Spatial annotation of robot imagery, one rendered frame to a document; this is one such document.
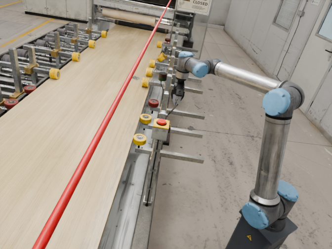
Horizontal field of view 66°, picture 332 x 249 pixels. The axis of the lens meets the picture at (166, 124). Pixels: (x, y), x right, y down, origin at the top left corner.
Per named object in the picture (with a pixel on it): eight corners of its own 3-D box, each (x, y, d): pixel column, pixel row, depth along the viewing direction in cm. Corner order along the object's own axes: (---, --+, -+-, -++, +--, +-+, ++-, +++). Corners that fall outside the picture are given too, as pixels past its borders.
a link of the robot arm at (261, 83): (318, 87, 120) (215, 55, 167) (305, 90, 113) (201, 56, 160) (310, 109, 126) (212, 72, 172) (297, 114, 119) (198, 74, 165)
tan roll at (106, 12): (188, 31, 395) (189, 22, 388) (188, 32, 384) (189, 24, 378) (97, 14, 392) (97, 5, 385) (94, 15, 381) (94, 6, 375)
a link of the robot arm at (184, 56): (186, 55, 154) (176, 49, 160) (182, 74, 161) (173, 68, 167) (197, 54, 159) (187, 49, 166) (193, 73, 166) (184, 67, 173)
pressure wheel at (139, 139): (139, 145, 165) (141, 131, 159) (146, 152, 161) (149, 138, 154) (129, 149, 160) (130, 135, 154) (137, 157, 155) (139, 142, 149)
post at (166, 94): (158, 149, 187) (169, 91, 162) (158, 152, 184) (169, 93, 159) (153, 148, 187) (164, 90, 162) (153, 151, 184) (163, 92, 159)
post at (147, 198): (151, 199, 142) (164, 134, 118) (150, 206, 138) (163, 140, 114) (144, 197, 142) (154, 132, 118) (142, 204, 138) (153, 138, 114)
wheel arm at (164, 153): (202, 161, 163) (204, 156, 161) (202, 165, 160) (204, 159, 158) (135, 149, 162) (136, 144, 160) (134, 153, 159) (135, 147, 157)
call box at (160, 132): (167, 134, 120) (169, 120, 116) (165, 143, 114) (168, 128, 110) (152, 131, 120) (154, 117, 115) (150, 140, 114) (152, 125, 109)
